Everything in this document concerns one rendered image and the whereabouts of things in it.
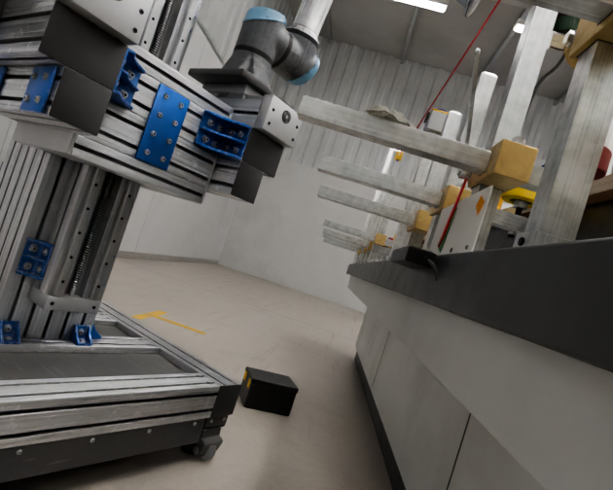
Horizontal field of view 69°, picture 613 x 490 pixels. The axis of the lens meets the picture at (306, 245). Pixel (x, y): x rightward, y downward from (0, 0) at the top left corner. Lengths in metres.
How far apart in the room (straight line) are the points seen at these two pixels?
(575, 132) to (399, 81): 9.04
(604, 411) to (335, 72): 9.31
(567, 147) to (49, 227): 1.09
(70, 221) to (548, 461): 1.04
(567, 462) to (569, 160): 0.27
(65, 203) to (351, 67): 8.65
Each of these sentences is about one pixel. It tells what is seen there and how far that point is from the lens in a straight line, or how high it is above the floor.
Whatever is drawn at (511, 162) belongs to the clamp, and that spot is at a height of 0.84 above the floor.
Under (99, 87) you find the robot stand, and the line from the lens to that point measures 0.94.
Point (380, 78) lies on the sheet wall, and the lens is 9.54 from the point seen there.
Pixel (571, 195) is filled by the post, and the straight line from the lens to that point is 0.50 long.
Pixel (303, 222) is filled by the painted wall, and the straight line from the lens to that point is 8.77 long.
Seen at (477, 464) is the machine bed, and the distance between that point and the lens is 1.04.
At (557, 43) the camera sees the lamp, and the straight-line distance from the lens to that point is 0.88.
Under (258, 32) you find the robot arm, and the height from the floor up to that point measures 1.18.
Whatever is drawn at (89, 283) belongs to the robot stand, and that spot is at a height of 0.40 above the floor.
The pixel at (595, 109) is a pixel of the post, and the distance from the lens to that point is 0.53.
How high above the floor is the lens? 0.63
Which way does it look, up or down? 2 degrees up
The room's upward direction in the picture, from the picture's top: 18 degrees clockwise
